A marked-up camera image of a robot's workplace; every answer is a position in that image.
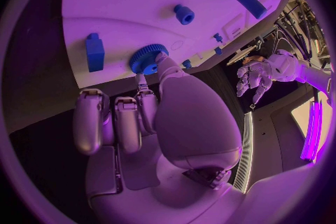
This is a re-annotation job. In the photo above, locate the white cable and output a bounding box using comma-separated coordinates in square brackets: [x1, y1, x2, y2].
[274, 26, 293, 54]

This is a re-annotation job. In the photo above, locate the blue gear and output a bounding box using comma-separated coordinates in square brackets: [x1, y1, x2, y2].
[128, 44, 170, 76]

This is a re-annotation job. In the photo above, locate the workshop equipment rack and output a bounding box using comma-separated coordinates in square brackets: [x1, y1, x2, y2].
[273, 0, 332, 71]

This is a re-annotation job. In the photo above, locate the blue hollow plug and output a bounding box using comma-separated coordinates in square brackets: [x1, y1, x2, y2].
[172, 4, 195, 26]

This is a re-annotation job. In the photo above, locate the long blue cylinder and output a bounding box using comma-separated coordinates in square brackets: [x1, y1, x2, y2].
[231, 0, 268, 20]

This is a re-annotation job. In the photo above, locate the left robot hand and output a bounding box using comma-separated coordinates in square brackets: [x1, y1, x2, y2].
[235, 59, 274, 105]

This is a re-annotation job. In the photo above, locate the person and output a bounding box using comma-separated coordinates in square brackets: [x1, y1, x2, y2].
[242, 38, 276, 66]

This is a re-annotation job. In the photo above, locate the blue block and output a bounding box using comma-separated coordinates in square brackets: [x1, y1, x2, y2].
[85, 32, 106, 73]

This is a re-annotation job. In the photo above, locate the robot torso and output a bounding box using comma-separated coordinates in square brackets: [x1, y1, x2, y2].
[231, 89, 332, 194]

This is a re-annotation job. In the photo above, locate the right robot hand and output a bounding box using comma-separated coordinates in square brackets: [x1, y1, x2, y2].
[72, 53, 248, 224]

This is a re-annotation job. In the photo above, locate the glowing light bar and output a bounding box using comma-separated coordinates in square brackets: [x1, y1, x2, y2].
[300, 99, 324, 164]

